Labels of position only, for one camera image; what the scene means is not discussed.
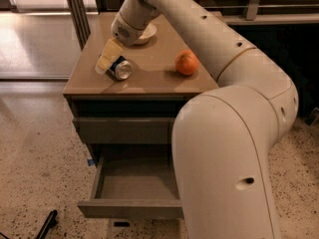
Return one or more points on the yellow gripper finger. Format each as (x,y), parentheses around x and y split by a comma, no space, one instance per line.
(109,55)

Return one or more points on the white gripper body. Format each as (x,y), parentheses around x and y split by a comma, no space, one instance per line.
(125,33)

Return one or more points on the blue pepsi can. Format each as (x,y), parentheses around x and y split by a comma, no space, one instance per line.
(117,66)

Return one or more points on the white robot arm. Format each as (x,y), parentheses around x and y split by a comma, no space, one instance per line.
(222,137)

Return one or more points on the grey drawer cabinet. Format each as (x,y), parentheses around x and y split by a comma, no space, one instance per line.
(153,90)

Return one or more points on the closed top drawer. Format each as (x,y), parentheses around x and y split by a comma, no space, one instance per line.
(124,131)

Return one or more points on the open middle drawer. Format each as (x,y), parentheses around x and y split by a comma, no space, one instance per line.
(138,187)

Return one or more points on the white bowl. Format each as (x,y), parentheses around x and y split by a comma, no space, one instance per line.
(149,32)

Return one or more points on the orange fruit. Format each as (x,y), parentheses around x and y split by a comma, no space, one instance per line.
(186,62)

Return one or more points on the metal railing shelf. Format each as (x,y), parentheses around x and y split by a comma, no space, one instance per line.
(265,4)

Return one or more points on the blue tape piece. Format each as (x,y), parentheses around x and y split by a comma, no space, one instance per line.
(90,162)

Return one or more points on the black object on floor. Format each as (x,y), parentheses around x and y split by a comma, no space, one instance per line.
(50,222)

